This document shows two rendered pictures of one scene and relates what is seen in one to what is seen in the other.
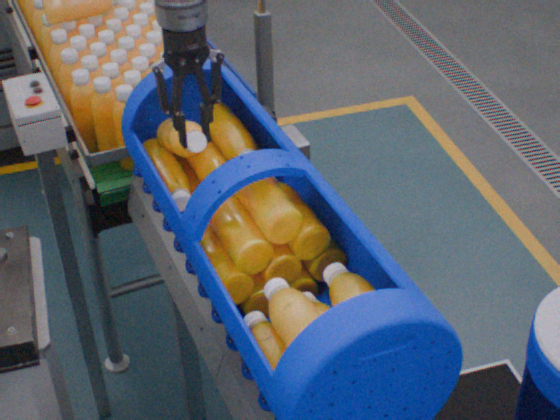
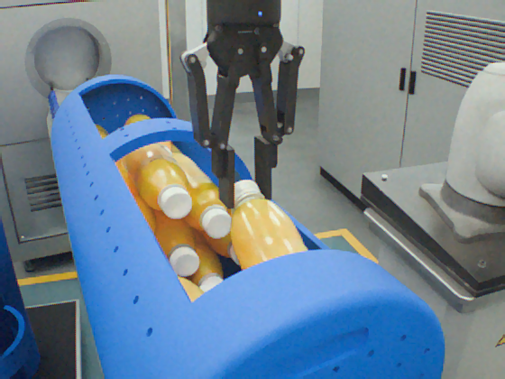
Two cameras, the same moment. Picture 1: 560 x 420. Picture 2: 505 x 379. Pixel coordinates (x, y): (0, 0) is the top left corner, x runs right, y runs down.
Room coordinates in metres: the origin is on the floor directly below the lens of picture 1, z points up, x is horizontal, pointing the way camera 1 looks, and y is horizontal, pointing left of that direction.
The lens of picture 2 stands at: (1.86, 0.15, 1.42)
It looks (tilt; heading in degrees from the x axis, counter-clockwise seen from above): 24 degrees down; 178
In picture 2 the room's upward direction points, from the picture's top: straight up
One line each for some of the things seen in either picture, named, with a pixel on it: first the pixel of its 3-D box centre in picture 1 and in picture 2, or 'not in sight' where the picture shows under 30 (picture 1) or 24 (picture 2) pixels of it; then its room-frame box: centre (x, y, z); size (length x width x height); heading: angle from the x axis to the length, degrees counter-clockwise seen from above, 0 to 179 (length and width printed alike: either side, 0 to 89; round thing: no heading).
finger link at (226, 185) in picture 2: (205, 123); (225, 175); (1.37, 0.15, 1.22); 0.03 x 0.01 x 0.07; 23
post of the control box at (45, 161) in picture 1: (75, 289); not in sight; (1.74, 0.58, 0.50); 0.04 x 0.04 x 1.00; 23
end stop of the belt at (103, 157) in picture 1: (173, 140); not in sight; (1.73, 0.26, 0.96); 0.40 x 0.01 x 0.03; 113
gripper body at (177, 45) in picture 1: (185, 48); (243, 30); (1.36, 0.17, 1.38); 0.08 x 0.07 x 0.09; 113
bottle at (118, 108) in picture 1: (130, 130); not in sight; (1.73, 0.36, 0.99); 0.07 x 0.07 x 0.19
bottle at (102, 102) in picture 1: (108, 121); not in sight; (1.78, 0.42, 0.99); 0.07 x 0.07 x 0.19
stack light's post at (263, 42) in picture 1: (270, 181); not in sight; (2.15, 0.05, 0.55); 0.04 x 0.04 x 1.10; 23
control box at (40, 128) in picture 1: (34, 112); not in sight; (1.74, 0.58, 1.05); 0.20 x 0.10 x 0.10; 23
